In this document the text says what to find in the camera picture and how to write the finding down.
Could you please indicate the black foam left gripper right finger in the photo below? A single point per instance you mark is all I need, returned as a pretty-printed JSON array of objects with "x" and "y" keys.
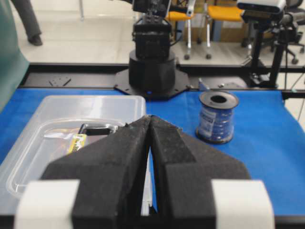
[{"x": 184, "y": 168}]

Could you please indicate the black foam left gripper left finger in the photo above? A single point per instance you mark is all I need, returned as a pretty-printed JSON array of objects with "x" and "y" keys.
[{"x": 111, "y": 172}]

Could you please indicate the clear plastic tool box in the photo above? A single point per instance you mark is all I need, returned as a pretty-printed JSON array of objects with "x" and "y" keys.
[{"x": 48, "y": 134}]

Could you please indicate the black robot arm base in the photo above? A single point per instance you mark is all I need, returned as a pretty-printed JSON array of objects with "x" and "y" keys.
[{"x": 152, "y": 71}]

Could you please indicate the blue table mat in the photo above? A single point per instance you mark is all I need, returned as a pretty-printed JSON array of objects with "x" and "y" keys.
[{"x": 267, "y": 139}]

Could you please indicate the green curtain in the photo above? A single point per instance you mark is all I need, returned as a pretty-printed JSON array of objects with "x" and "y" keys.
[{"x": 13, "y": 64}]

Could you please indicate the yellow office chair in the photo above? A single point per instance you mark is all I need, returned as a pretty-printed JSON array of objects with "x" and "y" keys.
[{"x": 209, "y": 13}]

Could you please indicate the person leg grey trousers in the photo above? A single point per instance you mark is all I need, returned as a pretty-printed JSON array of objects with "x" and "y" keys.
[{"x": 29, "y": 20}]

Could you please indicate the black office chair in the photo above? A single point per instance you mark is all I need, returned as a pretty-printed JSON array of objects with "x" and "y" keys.
[{"x": 294, "y": 35}]

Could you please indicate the blue wire spool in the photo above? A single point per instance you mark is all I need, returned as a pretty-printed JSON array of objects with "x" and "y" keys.
[{"x": 216, "y": 124}]

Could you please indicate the white depth camera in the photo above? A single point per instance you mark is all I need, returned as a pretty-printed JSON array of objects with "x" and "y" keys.
[{"x": 269, "y": 6}]

